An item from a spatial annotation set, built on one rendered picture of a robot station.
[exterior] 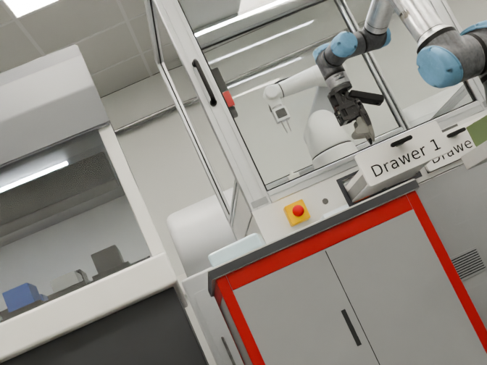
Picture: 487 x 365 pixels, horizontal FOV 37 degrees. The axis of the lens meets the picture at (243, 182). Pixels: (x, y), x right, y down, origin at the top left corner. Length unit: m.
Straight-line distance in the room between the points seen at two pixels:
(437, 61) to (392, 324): 0.69
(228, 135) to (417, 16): 0.91
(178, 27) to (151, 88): 3.36
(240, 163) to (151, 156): 3.39
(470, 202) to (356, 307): 0.90
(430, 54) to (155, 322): 1.16
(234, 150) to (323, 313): 0.87
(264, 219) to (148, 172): 3.43
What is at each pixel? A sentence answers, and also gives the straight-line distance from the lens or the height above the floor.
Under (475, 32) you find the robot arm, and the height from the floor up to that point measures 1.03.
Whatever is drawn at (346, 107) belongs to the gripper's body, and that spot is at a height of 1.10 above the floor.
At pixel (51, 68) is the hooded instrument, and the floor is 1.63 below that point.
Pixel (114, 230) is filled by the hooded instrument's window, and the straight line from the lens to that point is 2.35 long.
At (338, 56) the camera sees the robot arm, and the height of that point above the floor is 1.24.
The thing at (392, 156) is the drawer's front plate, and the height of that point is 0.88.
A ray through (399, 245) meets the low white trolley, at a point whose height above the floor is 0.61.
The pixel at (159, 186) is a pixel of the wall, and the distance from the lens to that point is 5.92.
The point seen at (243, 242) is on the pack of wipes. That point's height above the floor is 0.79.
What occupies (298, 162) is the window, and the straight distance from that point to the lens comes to 2.67.
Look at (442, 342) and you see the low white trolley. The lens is 2.05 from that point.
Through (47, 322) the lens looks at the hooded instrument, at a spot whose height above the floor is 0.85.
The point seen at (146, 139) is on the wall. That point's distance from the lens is 6.03.
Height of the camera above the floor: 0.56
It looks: 11 degrees up
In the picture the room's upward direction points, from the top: 25 degrees counter-clockwise
